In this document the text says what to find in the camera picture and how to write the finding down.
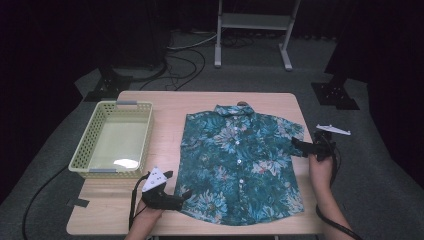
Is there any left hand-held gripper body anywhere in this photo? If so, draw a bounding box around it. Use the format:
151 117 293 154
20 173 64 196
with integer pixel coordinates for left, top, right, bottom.
141 167 184 212

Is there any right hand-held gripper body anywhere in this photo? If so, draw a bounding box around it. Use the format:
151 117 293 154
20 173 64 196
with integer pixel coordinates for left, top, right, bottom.
304 124 352 163

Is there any teal floral shirt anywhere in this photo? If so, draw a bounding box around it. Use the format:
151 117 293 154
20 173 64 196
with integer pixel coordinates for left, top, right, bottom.
173 103 306 227

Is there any person's left hand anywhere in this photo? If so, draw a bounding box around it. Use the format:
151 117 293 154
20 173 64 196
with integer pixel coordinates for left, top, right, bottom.
132 200 165 232

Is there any person's right hand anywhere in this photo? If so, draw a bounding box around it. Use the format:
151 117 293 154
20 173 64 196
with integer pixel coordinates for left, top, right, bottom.
308 154 335 196

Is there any pale yellow plastic basket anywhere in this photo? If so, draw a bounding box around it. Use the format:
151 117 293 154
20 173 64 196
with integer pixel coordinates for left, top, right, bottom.
68 100 154 179

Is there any black tape strip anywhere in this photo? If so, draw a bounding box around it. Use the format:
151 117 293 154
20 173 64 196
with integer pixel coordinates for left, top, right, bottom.
66 197 90 208

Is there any white metal stand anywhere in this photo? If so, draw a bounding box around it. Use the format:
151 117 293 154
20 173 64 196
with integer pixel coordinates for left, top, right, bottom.
214 0 302 72

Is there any right hand-held gripper cable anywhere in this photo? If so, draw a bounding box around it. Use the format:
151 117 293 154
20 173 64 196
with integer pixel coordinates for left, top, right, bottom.
314 146 364 240

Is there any hand-held gripper cable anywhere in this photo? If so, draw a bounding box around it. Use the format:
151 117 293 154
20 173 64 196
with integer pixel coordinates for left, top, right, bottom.
314 146 364 240
128 171 151 231

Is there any left hand-held gripper cable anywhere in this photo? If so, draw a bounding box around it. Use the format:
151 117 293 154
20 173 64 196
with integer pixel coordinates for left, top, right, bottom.
128 171 151 231

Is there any black stand base plate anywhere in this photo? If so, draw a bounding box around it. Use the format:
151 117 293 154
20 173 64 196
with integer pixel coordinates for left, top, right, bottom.
310 74 361 111
83 66 134 103

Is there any thin black looped cable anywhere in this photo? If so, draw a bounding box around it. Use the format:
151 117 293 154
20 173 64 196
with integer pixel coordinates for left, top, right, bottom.
138 48 207 92

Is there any long black floor cable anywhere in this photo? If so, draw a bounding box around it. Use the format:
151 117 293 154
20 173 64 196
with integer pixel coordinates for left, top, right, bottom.
21 165 69 240

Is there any white floor cable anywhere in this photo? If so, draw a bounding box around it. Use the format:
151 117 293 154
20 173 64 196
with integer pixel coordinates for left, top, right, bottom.
166 33 218 52

